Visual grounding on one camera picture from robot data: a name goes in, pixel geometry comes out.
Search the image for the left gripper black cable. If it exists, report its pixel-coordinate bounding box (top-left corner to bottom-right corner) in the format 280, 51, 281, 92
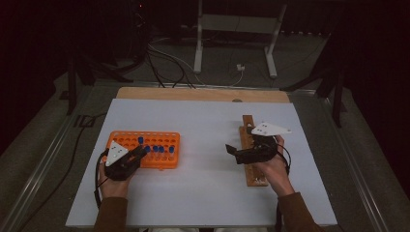
94, 148, 109, 209

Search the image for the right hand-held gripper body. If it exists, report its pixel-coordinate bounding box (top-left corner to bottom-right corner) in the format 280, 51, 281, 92
236, 122, 293, 165

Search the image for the dark tripod stand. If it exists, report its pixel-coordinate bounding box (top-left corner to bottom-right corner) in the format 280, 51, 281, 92
59, 47, 134, 117
279, 32, 347, 129

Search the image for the aluminium floor frame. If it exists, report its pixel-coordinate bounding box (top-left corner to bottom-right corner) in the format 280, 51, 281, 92
0, 81, 393, 232

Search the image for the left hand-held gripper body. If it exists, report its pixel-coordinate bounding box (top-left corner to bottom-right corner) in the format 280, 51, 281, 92
102, 140, 142, 182

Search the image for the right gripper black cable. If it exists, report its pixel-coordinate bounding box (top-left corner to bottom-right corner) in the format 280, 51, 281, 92
274, 141, 293, 232

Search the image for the white table mat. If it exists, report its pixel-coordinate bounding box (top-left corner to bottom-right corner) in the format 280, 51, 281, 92
65, 98, 338, 228

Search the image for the long black floor cable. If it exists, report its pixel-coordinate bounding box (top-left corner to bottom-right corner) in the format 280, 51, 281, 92
17, 112, 109, 231

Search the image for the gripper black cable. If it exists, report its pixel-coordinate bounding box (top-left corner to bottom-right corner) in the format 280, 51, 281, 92
94, 148, 109, 209
274, 141, 293, 232

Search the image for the black floor cable bundle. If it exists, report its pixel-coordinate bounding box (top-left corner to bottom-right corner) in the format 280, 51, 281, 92
144, 47, 197, 90

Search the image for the orange plastic tube rack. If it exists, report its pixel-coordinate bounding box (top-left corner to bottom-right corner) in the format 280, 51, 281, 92
103, 130, 182, 170

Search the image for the person's right hand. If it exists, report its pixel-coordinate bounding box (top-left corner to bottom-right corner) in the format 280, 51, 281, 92
253, 135, 296, 198

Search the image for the person's left hand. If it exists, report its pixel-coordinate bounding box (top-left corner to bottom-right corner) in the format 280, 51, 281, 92
98, 160, 133, 199

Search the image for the wooden test tube rack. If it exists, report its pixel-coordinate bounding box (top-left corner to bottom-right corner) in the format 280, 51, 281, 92
238, 114, 270, 188

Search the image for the grey metal stand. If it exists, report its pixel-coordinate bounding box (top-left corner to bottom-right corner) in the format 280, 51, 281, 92
192, 0, 288, 80

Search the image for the white floor cable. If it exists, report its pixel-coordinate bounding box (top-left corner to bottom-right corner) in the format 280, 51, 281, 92
148, 43, 207, 86

